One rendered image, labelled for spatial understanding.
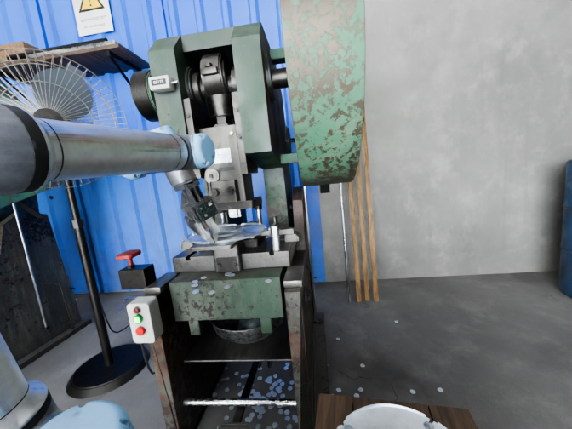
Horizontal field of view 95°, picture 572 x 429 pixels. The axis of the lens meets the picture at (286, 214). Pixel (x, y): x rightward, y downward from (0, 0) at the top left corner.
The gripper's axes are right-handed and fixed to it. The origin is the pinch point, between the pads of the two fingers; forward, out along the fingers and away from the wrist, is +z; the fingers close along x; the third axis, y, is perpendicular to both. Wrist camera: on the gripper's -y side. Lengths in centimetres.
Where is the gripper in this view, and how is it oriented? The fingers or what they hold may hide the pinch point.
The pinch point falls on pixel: (212, 239)
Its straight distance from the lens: 87.4
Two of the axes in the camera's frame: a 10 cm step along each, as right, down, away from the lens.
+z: 3.4, 8.7, 3.6
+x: 6.8, -4.9, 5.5
